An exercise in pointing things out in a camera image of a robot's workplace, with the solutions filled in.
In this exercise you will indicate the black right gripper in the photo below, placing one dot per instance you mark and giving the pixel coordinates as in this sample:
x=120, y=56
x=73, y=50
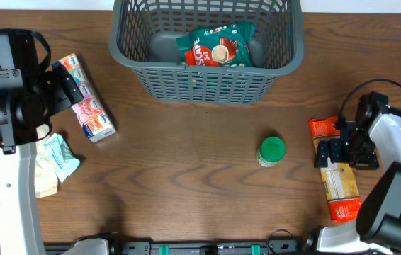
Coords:
x=342, y=151

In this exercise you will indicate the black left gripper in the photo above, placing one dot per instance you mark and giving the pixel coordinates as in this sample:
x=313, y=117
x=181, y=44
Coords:
x=61, y=98

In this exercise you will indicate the orange spaghetti packet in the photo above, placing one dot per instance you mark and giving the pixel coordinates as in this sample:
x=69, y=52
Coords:
x=340, y=187

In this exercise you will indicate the colourful tissue pack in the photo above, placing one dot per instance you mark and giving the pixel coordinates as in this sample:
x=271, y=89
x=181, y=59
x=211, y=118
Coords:
x=90, y=113

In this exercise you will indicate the green lid jar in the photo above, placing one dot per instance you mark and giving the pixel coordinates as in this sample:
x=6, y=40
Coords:
x=271, y=151

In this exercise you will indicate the light teal small pouch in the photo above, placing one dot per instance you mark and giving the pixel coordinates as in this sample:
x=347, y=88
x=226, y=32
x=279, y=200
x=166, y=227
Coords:
x=58, y=151

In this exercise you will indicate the beige grain bag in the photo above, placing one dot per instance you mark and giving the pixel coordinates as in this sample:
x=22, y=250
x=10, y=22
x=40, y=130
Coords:
x=46, y=181

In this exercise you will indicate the green Nescafe coffee bag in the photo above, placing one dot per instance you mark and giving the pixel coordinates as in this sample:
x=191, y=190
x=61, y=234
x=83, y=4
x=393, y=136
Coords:
x=223, y=45

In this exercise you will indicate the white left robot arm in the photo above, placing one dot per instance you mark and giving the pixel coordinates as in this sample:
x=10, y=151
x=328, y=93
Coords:
x=30, y=94

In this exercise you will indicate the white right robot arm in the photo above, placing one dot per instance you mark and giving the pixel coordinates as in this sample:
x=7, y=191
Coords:
x=371, y=140

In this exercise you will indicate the grey plastic basket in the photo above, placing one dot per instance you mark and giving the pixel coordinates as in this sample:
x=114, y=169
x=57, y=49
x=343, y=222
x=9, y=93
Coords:
x=144, y=33

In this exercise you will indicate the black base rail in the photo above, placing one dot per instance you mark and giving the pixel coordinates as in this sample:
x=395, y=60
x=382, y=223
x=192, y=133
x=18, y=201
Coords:
x=285, y=245

